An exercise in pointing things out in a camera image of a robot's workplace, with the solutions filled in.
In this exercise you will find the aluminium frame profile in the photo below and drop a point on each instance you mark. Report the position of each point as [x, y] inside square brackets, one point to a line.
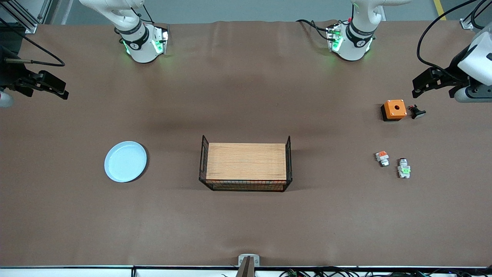
[48, 9]

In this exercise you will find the white push-button switch green block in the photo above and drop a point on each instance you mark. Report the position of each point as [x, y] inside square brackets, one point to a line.
[403, 169]

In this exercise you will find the white table edge rail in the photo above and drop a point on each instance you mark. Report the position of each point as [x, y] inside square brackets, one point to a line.
[77, 271]

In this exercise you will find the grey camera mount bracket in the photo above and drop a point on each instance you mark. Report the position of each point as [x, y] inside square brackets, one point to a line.
[248, 269]

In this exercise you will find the small aluminium corner bracket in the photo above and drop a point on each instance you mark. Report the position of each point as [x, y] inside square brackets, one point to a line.
[466, 24]

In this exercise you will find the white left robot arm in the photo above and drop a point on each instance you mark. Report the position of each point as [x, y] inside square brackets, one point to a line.
[355, 42]

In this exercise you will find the orange push-button enclosure box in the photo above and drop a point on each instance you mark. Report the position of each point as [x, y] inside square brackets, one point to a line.
[394, 109]

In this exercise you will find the light blue round plate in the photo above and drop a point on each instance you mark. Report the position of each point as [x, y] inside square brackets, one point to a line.
[125, 161]

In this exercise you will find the black square push-button white cap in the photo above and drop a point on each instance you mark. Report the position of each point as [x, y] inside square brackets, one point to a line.
[417, 113]

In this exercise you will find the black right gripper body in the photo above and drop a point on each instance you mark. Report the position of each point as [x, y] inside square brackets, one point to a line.
[10, 75]

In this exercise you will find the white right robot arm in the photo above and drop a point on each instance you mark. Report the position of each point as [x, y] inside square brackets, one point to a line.
[138, 42]

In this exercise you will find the brown table cover sheet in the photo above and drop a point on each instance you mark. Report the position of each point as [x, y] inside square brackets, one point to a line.
[246, 96]

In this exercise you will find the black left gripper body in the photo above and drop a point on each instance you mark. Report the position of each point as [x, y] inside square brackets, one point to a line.
[455, 70]

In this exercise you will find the white push-button switch orange block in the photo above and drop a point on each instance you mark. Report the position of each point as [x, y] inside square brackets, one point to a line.
[382, 157]

